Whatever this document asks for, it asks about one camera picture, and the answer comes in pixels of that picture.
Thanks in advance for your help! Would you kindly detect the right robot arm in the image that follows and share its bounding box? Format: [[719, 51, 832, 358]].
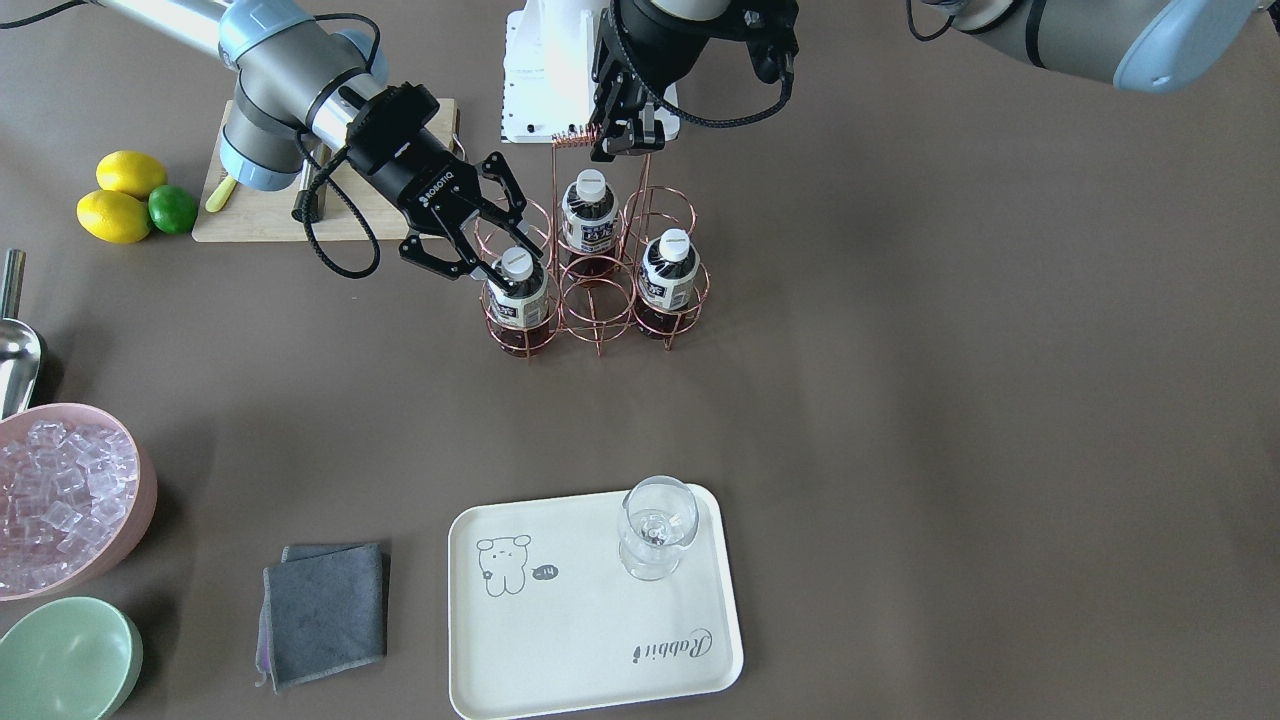
[[109, 1, 541, 282]]

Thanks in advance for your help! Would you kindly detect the clear wine glass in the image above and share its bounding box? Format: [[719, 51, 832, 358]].
[[618, 475, 700, 582]]

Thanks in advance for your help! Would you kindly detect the green lime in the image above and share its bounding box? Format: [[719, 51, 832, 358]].
[[146, 184, 200, 234]]

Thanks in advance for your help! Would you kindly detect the clear ice cubes pile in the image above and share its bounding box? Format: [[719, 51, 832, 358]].
[[1, 419, 140, 597]]

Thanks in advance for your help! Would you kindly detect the pink bowl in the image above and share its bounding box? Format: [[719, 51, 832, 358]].
[[3, 404, 157, 602]]

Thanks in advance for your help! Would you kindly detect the copper wire bottle basket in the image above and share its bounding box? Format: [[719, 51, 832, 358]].
[[480, 160, 710, 357]]

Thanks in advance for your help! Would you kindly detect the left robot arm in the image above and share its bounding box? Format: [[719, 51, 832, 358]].
[[588, 1, 1277, 161]]

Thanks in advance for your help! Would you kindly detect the tea bottle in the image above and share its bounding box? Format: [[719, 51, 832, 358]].
[[634, 228, 700, 340], [485, 246, 556, 357], [559, 169, 620, 286]]

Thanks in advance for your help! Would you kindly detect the green ceramic bowl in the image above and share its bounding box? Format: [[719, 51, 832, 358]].
[[1, 596, 143, 719]]

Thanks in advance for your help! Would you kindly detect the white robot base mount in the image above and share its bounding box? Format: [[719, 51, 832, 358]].
[[500, 0, 681, 143]]

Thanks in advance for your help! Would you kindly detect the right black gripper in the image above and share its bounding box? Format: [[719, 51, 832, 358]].
[[346, 83, 545, 283]]

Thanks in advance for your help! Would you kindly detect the bamboo cutting board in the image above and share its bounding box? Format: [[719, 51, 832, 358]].
[[192, 97, 468, 243]]

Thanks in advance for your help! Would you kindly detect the yellow plastic knife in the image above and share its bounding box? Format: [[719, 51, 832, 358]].
[[204, 174, 238, 214]]

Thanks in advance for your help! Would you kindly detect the steel muddler black tip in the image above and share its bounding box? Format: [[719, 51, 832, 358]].
[[291, 163, 325, 223]]

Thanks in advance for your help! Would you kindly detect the metal ice scoop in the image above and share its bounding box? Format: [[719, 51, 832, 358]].
[[1, 249, 45, 419]]

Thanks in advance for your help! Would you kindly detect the yellow lemon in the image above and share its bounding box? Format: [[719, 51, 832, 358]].
[[76, 190, 152, 243], [95, 150, 168, 201]]

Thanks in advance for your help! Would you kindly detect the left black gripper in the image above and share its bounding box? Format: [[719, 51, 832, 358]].
[[590, 1, 799, 163]]

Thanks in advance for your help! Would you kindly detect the yellow lemon lower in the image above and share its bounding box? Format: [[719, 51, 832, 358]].
[[76, 190, 152, 243]]

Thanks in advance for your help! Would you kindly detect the yellow lemon upper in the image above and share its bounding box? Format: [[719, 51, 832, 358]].
[[95, 150, 168, 201]]

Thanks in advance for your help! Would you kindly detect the grey folded cloth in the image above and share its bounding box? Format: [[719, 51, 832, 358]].
[[255, 543, 390, 694]]

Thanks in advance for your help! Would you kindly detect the cream rabbit serving tray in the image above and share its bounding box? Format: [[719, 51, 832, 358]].
[[447, 486, 745, 719]]

